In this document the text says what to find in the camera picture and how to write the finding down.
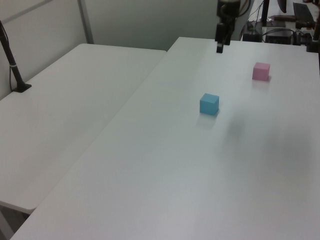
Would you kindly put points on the black monitor stand pole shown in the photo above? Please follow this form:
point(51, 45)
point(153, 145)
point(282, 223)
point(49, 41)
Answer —
point(265, 12)

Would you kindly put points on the pink cube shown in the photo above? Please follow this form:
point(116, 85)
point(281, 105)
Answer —
point(260, 71)

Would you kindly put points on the blue cube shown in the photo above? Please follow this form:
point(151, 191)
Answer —
point(209, 104)

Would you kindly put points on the black camera stand pole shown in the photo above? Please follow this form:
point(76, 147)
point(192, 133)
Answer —
point(10, 57)

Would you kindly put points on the black electronics box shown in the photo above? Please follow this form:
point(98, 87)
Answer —
point(278, 37)

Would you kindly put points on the brown flat object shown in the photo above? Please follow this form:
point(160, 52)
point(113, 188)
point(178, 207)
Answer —
point(284, 18)

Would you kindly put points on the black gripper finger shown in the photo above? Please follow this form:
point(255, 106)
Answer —
point(230, 30)
point(220, 37)

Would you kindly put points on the small black device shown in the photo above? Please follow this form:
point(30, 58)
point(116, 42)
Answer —
point(251, 37)

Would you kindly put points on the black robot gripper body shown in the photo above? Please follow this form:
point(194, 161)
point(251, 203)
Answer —
point(228, 7)

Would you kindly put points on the black table clamp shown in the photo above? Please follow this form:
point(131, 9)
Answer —
point(313, 40)

